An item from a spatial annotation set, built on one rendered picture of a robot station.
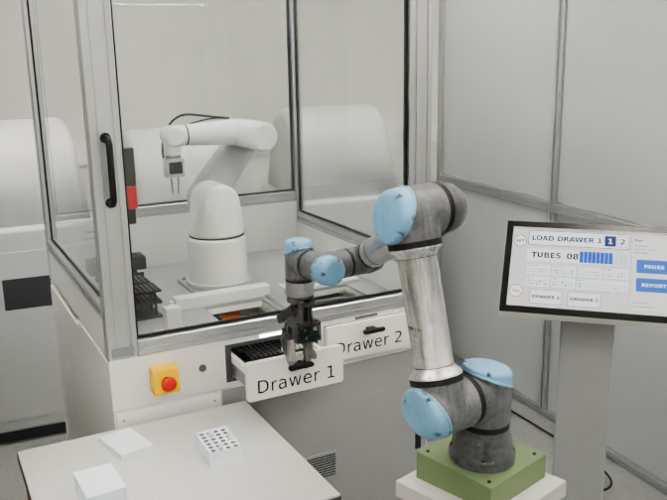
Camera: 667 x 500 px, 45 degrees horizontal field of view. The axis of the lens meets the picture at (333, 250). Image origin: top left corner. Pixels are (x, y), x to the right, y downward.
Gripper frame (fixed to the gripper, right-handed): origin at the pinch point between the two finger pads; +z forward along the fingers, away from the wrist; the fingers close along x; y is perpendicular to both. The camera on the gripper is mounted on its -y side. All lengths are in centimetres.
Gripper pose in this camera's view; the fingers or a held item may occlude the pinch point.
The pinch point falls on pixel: (298, 364)
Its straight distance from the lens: 223.1
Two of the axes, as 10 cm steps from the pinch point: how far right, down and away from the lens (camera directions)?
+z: 0.2, 9.7, 2.4
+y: 4.6, 2.1, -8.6
